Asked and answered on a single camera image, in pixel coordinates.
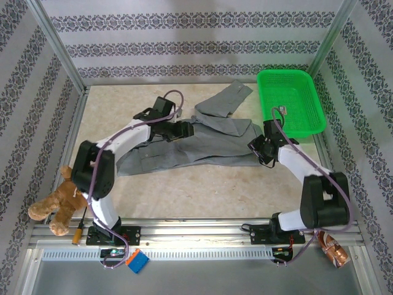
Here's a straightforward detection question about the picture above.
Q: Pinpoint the grey metal shelf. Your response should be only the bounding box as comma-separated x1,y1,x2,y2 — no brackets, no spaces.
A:
18,261,378,295

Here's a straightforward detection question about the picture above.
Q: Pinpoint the grey long sleeve shirt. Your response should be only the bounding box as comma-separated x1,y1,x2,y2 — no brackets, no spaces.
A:
118,80,262,178

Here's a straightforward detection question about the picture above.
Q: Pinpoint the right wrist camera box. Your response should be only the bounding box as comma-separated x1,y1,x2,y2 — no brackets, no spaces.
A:
262,120,287,138

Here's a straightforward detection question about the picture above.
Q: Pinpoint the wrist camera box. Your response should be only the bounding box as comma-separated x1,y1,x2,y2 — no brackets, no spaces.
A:
262,120,287,138
153,96,176,116

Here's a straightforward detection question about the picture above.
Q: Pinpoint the slotted grey cable duct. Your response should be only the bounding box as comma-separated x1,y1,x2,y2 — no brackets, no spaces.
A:
41,247,297,262

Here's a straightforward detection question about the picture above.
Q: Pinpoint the brass cylinder sensor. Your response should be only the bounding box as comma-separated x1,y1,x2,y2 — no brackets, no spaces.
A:
72,208,88,246

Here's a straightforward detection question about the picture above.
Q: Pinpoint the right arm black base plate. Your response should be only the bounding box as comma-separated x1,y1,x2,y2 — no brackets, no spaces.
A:
250,224,306,246

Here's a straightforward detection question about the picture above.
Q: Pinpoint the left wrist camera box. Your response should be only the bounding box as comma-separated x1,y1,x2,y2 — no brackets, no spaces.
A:
153,96,176,116

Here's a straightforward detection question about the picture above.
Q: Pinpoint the copper foil snack bag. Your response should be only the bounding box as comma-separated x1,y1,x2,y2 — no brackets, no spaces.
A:
311,229,351,270

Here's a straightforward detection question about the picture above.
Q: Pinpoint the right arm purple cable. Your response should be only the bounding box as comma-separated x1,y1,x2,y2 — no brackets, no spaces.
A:
271,106,354,267

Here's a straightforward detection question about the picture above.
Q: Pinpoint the small circuit board with LED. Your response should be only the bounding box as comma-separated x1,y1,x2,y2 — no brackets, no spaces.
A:
271,247,293,259
100,248,125,258

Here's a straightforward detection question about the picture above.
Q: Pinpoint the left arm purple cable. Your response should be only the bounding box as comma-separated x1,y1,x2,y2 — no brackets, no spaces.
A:
87,89,185,270

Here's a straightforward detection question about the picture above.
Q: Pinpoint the orange and blue block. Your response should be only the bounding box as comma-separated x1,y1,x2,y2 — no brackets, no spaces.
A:
125,248,150,274

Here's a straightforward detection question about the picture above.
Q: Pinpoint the aluminium frame post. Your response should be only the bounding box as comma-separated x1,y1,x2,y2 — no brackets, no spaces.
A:
306,0,364,78
26,0,88,93

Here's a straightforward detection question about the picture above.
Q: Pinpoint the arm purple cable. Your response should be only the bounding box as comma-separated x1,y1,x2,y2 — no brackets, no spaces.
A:
271,106,354,267
87,89,185,270

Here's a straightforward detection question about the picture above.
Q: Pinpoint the aluminium mounting rail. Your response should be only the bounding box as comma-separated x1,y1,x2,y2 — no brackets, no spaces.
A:
29,218,362,247

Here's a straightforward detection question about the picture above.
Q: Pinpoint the green plastic mesh basket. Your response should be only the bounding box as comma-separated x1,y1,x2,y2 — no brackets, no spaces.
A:
256,69,327,144

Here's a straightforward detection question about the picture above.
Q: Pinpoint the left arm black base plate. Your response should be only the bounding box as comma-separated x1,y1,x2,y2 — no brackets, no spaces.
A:
85,226,142,246

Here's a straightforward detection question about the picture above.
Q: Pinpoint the brown teddy bear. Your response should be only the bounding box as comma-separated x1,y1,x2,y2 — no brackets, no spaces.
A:
27,165,88,237

